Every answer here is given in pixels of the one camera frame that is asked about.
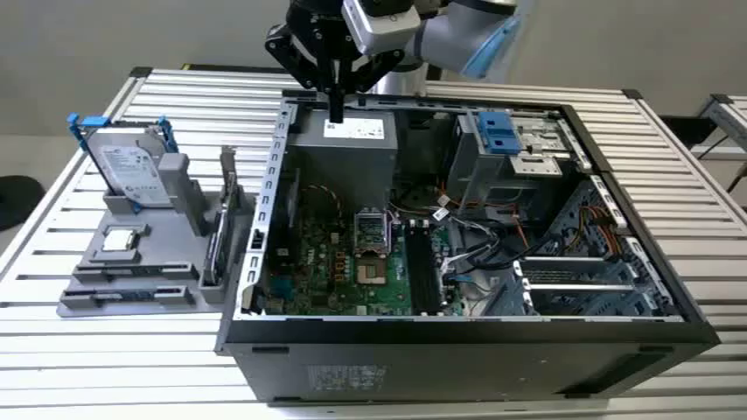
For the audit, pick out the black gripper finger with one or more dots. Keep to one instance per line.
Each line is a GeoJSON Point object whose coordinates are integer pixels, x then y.
{"type": "Point", "coordinates": [292, 61]}
{"type": "Point", "coordinates": [370, 72]}

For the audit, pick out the dark blue RAM stick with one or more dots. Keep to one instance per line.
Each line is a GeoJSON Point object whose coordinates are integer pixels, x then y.
{"type": "Point", "coordinates": [126, 296]}

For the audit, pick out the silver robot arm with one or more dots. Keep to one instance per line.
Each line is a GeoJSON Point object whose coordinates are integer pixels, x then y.
{"type": "Point", "coordinates": [450, 39]}

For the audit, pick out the grey power supply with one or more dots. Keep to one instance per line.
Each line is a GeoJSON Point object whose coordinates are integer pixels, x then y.
{"type": "Point", "coordinates": [345, 170]}

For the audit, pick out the blue disk bay latch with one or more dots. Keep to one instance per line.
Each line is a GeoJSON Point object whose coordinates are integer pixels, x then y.
{"type": "Point", "coordinates": [499, 131]}

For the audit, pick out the metal drive cage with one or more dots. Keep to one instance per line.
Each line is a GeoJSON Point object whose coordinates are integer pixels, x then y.
{"type": "Point", "coordinates": [485, 175]}

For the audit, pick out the hard disk in blue carrier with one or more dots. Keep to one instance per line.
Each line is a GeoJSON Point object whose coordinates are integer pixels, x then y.
{"type": "Point", "coordinates": [126, 166]}

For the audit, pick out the yellow inductor coil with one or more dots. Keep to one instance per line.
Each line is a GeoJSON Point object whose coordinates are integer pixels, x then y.
{"type": "Point", "coordinates": [342, 255]}
{"type": "Point", "coordinates": [342, 276]}
{"type": "Point", "coordinates": [342, 265]}

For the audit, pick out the graphics card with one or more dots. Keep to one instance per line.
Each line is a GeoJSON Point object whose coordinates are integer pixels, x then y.
{"type": "Point", "coordinates": [220, 254]}

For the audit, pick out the CPU socket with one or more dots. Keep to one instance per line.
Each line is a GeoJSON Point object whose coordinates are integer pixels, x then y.
{"type": "Point", "coordinates": [374, 272]}

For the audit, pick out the grey parts rack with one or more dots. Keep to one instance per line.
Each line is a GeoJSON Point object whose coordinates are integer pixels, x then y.
{"type": "Point", "coordinates": [163, 245]}

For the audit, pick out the silver CPU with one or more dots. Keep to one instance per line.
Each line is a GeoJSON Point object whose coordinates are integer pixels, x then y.
{"type": "Point", "coordinates": [119, 240]}

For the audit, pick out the green motherboard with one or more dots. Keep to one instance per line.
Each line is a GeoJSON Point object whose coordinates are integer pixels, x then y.
{"type": "Point", "coordinates": [379, 297]}

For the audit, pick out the perforated metal disk cage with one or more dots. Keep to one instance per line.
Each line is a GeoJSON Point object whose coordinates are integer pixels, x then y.
{"type": "Point", "coordinates": [575, 261]}

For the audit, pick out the black round object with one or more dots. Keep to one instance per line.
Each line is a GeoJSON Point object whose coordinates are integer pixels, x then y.
{"type": "Point", "coordinates": [18, 201]}

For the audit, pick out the black PC case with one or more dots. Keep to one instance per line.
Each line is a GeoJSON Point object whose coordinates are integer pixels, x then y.
{"type": "Point", "coordinates": [443, 372]}

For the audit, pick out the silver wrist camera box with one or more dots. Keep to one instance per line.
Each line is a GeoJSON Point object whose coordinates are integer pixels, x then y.
{"type": "Point", "coordinates": [379, 26]}

